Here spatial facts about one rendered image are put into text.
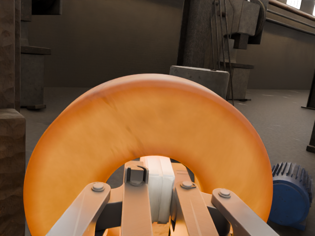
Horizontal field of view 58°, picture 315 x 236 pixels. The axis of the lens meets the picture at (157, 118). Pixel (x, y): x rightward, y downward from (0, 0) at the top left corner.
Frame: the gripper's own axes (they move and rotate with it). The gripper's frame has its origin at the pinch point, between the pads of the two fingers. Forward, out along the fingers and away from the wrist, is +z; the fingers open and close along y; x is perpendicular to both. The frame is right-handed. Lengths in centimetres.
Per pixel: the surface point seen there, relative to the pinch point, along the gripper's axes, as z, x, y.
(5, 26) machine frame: 26.0, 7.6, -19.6
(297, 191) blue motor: 121, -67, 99
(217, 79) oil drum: 233, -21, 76
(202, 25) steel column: 396, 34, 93
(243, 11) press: 712, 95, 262
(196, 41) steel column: 390, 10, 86
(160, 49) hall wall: 817, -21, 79
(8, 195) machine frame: 19.7, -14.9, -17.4
